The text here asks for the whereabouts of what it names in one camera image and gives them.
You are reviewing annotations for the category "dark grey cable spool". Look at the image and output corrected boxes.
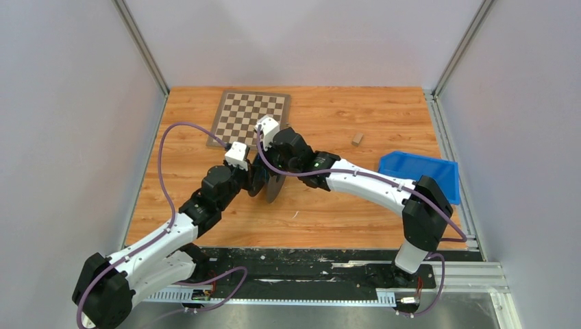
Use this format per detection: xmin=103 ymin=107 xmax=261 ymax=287
xmin=260 ymin=174 xmax=286 ymax=204

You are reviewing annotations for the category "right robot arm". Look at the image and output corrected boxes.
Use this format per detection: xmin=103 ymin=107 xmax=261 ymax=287
xmin=255 ymin=123 xmax=454 ymax=287

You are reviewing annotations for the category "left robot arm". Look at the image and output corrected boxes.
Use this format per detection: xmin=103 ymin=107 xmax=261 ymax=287
xmin=72 ymin=154 xmax=256 ymax=328

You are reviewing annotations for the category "wooden chessboard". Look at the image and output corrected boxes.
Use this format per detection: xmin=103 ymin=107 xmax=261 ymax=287
xmin=211 ymin=90 xmax=291 ymax=147

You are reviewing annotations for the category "small wooden block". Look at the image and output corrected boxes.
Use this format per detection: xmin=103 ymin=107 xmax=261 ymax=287
xmin=351 ymin=132 xmax=364 ymax=147

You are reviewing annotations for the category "blue plastic bin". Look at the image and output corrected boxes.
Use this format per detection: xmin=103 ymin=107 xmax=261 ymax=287
xmin=378 ymin=151 xmax=460 ymax=205

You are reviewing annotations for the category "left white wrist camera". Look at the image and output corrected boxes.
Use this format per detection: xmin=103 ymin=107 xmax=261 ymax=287
xmin=225 ymin=141 xmax=249 ymax=171

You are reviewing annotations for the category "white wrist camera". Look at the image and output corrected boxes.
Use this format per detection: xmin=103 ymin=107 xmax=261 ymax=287
xmin=225 ymin=141 xmax=249 ymax=171
xmin=255 ymin=115 xmax=280 ymax=151

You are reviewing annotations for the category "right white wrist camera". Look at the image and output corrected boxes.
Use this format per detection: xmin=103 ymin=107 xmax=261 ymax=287
xmin=255 ymin=115 xmax=280 ymax=151

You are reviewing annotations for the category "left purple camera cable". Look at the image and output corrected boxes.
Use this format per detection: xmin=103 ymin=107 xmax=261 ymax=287
xmin=75 ymin=122 xmax=228 ymax=329

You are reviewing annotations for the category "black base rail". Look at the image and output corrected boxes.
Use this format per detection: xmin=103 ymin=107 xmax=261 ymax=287
xmin=92 ymin=246 xmax=455 ymax=306

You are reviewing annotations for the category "right aluminium frame post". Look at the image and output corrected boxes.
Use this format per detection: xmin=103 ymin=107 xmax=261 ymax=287
xmin=432 ymin=0 xmax=496 ymax=99

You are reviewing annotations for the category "aluminium frame post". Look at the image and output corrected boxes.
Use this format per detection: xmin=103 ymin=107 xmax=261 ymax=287
xmin=432 ymin=0 xmax=496 ymax=99
xmin=112 ymin=0 xmax=170 ymax=98

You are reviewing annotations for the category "left aluminium frame post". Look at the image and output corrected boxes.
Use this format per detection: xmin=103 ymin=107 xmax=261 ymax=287
xmin=112 ymin=0 xmax=170 ymax=98

